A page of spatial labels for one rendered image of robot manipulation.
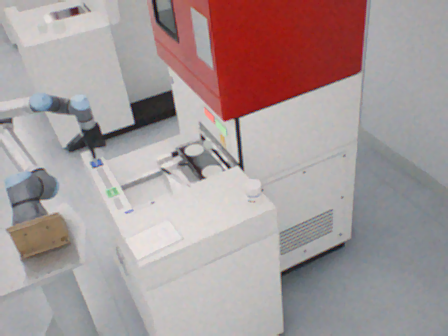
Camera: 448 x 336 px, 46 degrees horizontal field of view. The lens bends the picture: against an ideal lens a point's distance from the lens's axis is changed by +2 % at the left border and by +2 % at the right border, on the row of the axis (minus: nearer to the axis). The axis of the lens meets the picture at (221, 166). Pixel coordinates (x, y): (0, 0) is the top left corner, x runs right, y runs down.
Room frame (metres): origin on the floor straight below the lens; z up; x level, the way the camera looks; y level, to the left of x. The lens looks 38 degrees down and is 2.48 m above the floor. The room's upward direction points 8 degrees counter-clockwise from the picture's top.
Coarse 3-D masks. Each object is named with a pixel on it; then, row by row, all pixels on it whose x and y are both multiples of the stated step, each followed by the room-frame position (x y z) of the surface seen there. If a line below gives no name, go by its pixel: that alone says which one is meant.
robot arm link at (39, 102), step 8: (32, 96) 2.04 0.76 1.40; (40, 96) 2.03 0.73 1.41; (48, 96) 2.06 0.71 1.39; (0, 104) 2.11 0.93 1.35; (8, 104) 2.09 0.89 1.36; (16, 104) 2.07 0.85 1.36; (24, 104) 2.06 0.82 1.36; (32, 104) 2.02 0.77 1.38; (40, 104) 2.01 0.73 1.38; (48, 104) 2.03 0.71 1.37; (56, 104) 2.07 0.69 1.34; (0, 112) 2.08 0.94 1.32; (8, 112) 2.07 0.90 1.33; (16, 112) 2.06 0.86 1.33; (24, 112) 2.05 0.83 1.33; (32, 112) 2.05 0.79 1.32; (40, 112) 2.05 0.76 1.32
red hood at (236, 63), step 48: (192, 0) 2.08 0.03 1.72; (240, 0) 1.98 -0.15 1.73; (288, 0) 2.06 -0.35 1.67; (336, 0) 2.15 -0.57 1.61; (192, 48) 2.15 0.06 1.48; (240, 48) 1.97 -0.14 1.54; (288, 48) 2.06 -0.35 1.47; (336, 48) 2.15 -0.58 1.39; (240, 96) 1.96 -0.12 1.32; (288, 96) 2.05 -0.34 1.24
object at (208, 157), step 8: (192, 144) 2.26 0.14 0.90; (200, 144) 2.25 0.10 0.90; (184, 152) 2.20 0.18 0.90; (208, 152) 2.17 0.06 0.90; (216, 152) 2.16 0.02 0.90; (192, 160) 2.12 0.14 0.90; (200, 160) 2.11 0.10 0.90; (208, 160) 2.10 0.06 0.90; (216, 160) 2.09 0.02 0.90; (224, 160) 2.08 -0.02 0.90; (200, 168) 2.04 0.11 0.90; (224, 168) 2.02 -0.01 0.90
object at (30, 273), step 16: (64, 208) 1.97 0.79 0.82; (80, 224) 1.84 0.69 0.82; (0, 240) 1.81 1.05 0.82; (80, 240) 1.73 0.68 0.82; (0, 256) 1.70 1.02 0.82; (16, 256) 1.69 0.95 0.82; (32, 256) 1.68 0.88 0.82; (48, 256) 1.66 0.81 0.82; (64, 256) 1.65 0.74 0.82; (80, 256) 1.63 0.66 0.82; (0, 272) 1.61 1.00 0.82; (16, 272) 1.59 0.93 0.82; (32, 272) 1.58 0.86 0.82; (48, 272) 1.57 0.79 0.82; (0, 288) 1.52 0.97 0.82; (16, 288) 1.51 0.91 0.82; (32, 288) 1.52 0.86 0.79
